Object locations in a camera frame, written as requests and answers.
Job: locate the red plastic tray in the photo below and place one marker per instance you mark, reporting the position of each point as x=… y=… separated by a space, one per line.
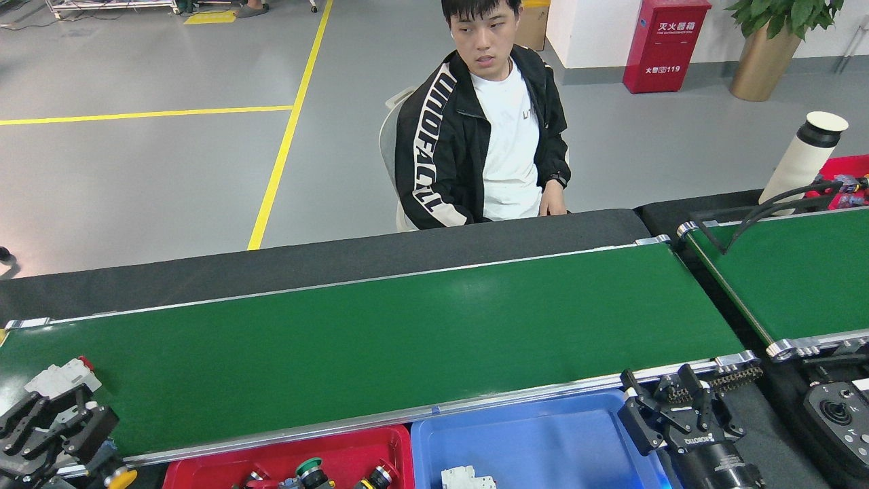
x=271 y=448

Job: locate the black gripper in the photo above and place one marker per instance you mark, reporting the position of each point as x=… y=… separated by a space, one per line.
x=709 y=462
x=30 y=462

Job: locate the green conveyor belt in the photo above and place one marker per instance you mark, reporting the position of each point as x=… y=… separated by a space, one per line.
x=801 y=278
x=407 y=339

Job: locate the blue plastic tray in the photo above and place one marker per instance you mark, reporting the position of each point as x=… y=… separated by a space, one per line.
x=543 y=441

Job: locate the green plant in gold pot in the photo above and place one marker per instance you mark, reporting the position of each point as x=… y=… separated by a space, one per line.
x=764 y=64

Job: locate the green push button switch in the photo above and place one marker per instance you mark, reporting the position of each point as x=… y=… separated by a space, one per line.
x=310 y=467

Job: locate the black office chair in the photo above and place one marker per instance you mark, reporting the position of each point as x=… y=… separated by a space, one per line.
x=4 y=255

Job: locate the grey shoe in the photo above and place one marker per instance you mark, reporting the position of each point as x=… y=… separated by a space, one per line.
x=251 y=10

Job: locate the white cylinder with black band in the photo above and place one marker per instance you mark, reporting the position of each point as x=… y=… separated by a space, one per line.
x=798 y=163

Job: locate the white circuit breaker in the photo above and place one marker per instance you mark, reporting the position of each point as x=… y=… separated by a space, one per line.
x=61 y=377
x=465 y=479

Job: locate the red fire extinguisher box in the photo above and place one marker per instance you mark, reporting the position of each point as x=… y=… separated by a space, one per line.
x=665 y=54

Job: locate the white metal rack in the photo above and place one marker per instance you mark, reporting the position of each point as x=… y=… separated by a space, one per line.
x=108 y=5

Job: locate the grey padded chair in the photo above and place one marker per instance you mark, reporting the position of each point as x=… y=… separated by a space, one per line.
x=388 y=136

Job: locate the black joystick controller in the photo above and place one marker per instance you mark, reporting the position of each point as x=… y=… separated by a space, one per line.
x=838 y=414

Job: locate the person's left hand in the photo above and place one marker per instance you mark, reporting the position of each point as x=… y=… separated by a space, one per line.
x=552 y=200

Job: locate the person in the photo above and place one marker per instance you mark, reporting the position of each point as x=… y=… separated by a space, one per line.
x=506 y=136

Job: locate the person's left forearm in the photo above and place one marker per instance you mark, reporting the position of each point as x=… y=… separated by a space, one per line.
x=557 y=153

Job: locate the brown cardboard box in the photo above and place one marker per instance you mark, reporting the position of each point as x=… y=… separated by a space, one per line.
x=533 y=27

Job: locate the small red parts bin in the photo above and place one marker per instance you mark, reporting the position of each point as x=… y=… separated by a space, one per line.
x=842 y=166

